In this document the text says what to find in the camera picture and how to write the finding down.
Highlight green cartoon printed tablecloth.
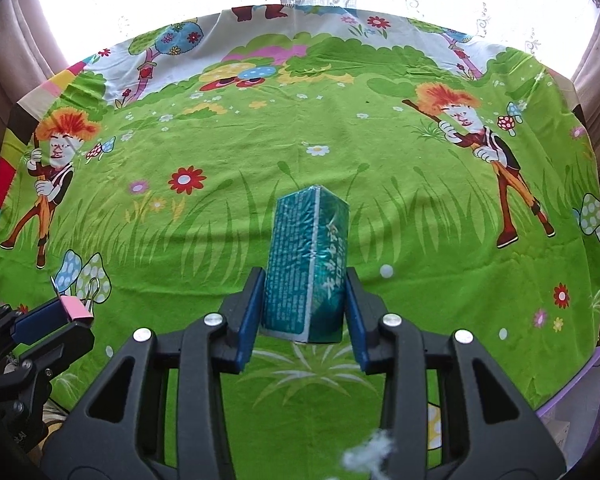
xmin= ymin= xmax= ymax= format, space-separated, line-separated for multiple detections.
xmin=0 ymin=4 xmax=600 ymax=466

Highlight pink binder clip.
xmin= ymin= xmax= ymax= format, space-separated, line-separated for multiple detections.
xmin=50 ymin=274 xmax=96 ymax=322

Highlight purple plastic bin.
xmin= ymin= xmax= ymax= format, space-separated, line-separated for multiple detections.
xmin=535 ymin=342 xmax=600 ymax=466

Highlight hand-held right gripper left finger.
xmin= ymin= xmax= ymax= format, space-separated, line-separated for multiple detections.
xmin=42 ymin=266 xmax=267 ymax=480

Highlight teal box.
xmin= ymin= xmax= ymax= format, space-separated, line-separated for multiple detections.
xmin=259 ymin=185 xmax=351 ymax=345

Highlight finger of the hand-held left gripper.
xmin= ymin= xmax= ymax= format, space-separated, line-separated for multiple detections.
xmin=0 ymin=322 xmax=96 ymax=411
xmin=0 ymin=299 xmax=66 ymax=346

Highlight white fluff tuft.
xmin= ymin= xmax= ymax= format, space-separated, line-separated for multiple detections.
xmin=342 ymin=430 xmax=406 ymax=476

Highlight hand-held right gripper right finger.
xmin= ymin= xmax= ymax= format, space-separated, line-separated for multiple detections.
xmin=344 ymin=266 xmax=566 ymax=480

